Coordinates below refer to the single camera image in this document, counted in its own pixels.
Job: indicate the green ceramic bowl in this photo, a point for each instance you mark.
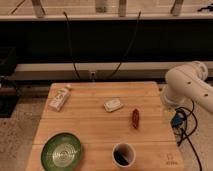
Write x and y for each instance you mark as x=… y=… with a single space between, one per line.
x=62 y=152

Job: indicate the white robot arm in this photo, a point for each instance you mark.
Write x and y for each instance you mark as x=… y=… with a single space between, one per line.
x=188 y=81

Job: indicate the small white soap bar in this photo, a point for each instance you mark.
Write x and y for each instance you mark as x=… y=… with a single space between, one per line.
x=113 y=105

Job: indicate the blue connector plug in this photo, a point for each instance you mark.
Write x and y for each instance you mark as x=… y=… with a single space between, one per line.
x=177 y=120

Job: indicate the black box at left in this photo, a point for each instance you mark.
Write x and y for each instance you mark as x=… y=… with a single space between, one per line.
x=8 y=89

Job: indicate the wall power outlet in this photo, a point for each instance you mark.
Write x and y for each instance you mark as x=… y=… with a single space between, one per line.
x=92 y=75

